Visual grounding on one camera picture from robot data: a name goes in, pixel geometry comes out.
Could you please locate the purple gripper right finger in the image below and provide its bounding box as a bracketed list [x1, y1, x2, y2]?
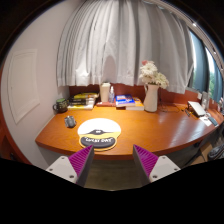
[133, 145, 180, 184]

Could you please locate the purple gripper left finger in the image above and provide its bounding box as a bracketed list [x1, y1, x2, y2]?
[47, 145, 94, 187]

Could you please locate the round white yellow mouse pad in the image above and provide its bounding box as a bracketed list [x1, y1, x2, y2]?
[77, 118, 121, 151]

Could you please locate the grey computer mouse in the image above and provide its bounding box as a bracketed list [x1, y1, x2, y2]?
[64, 116, 76, 128]

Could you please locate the yellow white book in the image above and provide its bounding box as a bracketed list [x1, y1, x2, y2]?
[127, 97, 144, 111]

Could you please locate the white pitcher vase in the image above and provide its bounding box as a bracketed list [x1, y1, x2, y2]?
[143, 84, 159, 112]

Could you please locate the dark green mug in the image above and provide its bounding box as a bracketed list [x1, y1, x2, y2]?
[53, 98, 68, 113]

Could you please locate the stack of dark books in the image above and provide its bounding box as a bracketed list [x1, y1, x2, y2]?
[67, 93, 99, 110]

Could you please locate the blue book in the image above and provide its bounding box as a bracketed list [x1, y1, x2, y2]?
[115, 94, 135, 107]

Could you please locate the dark smartphone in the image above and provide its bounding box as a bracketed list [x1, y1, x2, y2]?
[208, 117, 218, 126]

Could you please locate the clear small bottle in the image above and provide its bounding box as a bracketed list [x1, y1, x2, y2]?
[109, 86, 115, 103]

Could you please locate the white pink flower bouquet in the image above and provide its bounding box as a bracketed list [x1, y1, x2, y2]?
[139, 60, 169, 89]

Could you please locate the white curtain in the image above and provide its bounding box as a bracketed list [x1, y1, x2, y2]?
[57, 0, 193, 94]

